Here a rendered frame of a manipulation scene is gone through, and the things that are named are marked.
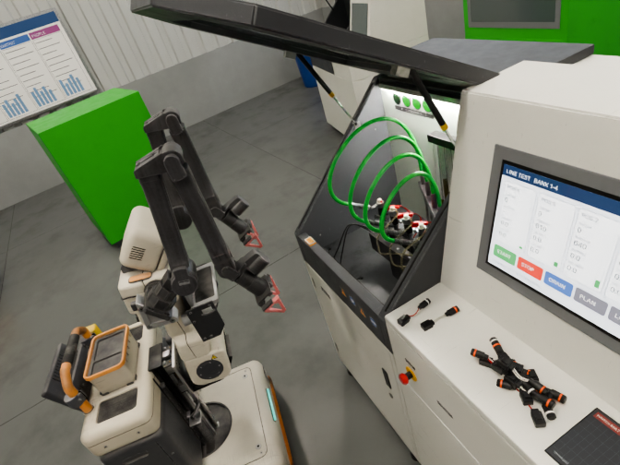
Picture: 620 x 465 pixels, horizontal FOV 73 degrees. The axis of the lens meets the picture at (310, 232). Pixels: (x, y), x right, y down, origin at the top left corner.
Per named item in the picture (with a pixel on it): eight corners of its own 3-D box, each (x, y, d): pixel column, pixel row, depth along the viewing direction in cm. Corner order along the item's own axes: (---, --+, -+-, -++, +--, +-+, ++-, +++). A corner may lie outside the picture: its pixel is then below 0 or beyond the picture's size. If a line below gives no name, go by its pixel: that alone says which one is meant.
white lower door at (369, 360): (339, 357, 231) (304, 263, 194) (342, 355, 231) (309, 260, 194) (413, 455, 178) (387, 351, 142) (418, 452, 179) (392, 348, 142)
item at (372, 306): (307, 263, 192) (297, 235, 184) (315, 259, 194) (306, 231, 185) (386, 347, 142) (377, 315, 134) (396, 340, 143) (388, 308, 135)
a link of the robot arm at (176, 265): (127, 148, 112) (124, 160, 104) (179, 138, 115) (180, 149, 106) (174, 280, 135) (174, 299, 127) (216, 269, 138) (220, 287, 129)
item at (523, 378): (462, 363, 108) (461, 349, 105) (494, 341, 111) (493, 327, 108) (540, 432, 90) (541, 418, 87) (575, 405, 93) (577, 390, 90)
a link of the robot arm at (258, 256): (216, 258, 135) (219, 273, 128) (240, 233, 133) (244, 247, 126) (244, 276, 142) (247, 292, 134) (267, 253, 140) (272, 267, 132)
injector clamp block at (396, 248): (375, 261, 174) (368, 232, 166) (395, 250, 177) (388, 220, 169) (429, 305, 147) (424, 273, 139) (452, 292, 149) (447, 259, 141)
